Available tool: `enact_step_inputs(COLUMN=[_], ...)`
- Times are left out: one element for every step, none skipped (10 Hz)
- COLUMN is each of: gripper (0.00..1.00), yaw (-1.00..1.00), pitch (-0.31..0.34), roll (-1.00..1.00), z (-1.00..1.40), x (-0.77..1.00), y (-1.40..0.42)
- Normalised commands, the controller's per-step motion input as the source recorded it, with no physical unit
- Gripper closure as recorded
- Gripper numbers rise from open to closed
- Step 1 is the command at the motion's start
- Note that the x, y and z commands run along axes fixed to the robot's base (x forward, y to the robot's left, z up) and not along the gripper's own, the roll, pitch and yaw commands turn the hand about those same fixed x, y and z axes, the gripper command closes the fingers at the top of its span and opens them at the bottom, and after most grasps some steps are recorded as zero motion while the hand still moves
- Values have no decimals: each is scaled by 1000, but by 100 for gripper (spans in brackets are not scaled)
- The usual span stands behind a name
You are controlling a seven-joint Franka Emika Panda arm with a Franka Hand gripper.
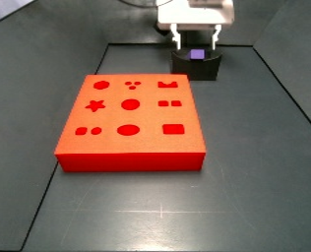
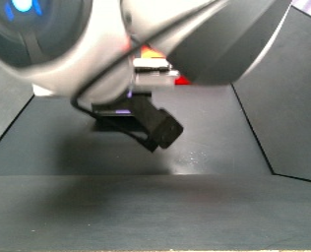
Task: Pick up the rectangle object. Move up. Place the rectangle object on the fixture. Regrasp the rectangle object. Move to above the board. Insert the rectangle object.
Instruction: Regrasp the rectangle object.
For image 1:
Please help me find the black curved fixture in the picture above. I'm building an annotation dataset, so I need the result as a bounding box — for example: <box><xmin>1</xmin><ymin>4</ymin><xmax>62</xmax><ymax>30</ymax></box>
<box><xmin>171</xmin><ymin>48</ymin><xmax>222</xmax><ymax>81</ymax></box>

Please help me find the red shape-sorting board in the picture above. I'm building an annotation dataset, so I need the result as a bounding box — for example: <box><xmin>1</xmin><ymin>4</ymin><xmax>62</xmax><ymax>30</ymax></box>
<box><xmin>54</xmin><ymin>74</ymin><xmax>205</xmax><ymax>172</ymax></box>

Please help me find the purple rectangular block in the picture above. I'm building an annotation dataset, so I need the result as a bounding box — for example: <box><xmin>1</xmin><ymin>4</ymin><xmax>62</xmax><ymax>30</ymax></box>
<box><xmin>189</xmin><ymin>49</ymin><xmax>205</xmax><ymax>60</ymax></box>

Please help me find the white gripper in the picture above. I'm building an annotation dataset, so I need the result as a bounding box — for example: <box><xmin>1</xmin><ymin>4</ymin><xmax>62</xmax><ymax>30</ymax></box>
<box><xmin>155</xmin><ymin>0</ymin><xmax>234</xmax><ymax>50</ymax></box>

